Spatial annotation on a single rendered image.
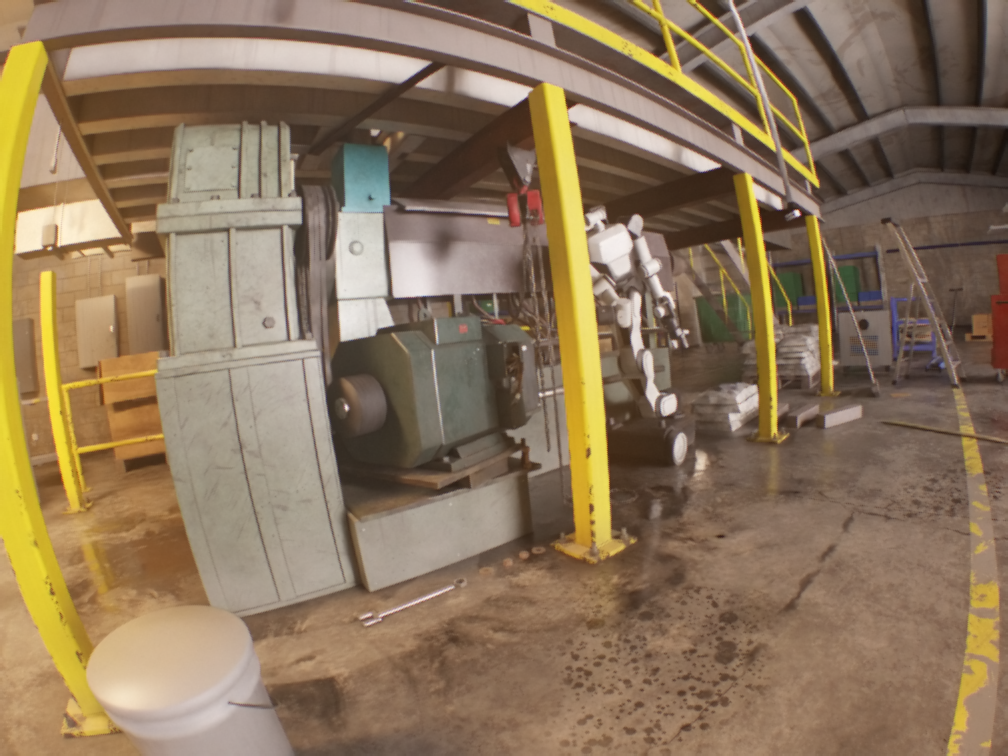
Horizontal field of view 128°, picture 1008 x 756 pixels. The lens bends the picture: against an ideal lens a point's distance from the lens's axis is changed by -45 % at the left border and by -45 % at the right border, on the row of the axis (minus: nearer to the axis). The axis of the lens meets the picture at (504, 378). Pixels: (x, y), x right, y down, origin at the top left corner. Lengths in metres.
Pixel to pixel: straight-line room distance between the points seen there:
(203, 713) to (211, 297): 1.17
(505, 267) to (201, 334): 1.65
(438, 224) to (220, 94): 1.26
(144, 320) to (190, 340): 5.23
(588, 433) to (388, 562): 0.80
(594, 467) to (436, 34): 1.55
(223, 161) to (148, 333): 5.17
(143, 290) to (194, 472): 5.44
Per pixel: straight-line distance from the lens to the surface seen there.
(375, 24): 1.55
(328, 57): 1.95
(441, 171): 2.76
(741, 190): 3.05
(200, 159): 1.69
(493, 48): 1.74
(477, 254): 2.43
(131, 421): 4.81
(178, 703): 0.70
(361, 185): 2.31
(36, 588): 1.26
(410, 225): 2.30
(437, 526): 1.61
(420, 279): 2.24
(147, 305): 6.74
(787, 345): 5.06
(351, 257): 2.17
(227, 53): 1.91
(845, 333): 6.21
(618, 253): 2.44
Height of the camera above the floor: 0.78
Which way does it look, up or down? 5 degrees down
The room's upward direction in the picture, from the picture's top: 6 degrees counter-clockwise
